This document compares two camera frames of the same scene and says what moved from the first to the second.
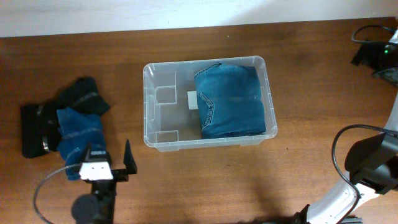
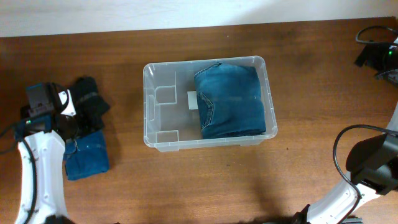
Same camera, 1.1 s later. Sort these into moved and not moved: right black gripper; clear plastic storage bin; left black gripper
Moved: left black gripper
Not moved: clear plastic storage bin; right black gripper
